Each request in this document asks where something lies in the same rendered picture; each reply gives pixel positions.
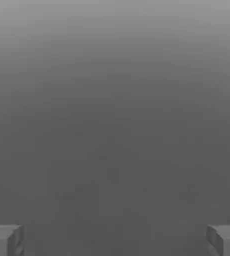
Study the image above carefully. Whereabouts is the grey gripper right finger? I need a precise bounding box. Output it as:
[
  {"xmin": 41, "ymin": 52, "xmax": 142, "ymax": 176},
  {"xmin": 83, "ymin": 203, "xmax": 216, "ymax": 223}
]
[{"xmin": 205, "ymin": 224, "xmax": 230, "ymax": 256}]

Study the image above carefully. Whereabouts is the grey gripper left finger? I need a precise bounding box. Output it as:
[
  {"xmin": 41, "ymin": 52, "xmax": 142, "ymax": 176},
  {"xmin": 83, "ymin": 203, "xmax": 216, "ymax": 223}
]
[{"xmin": 0, "ymin": 224, "xmax": 25, "ymax": 256}]

